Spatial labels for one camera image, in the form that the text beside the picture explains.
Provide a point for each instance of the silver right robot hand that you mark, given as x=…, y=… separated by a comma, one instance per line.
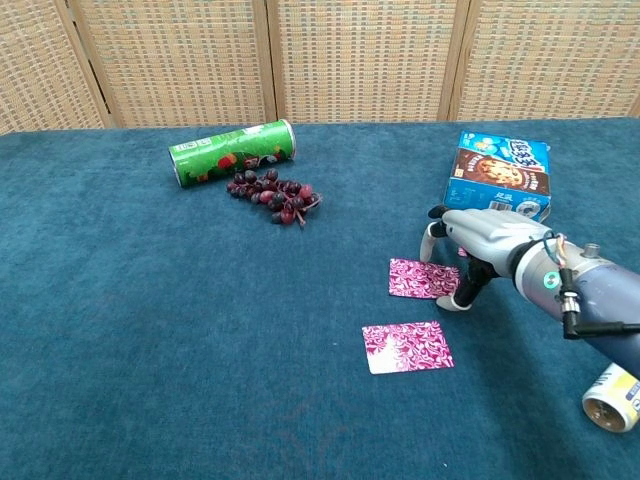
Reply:
x=490, y=235

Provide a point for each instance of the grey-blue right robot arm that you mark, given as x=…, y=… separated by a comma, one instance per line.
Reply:
x=600, y=290

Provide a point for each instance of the blue cookie box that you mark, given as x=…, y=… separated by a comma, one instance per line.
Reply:
x=500, y=165

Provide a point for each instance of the bunch of red grapes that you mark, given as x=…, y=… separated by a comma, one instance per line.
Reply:
x=275, y=195

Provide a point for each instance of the woven bamboo folding screen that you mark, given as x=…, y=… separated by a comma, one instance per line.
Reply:
x=350, y=60

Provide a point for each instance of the green chip can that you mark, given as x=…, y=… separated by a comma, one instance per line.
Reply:
x=225, y=155

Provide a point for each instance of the blue felt table cover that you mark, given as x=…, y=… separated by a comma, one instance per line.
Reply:
x=150, y=325

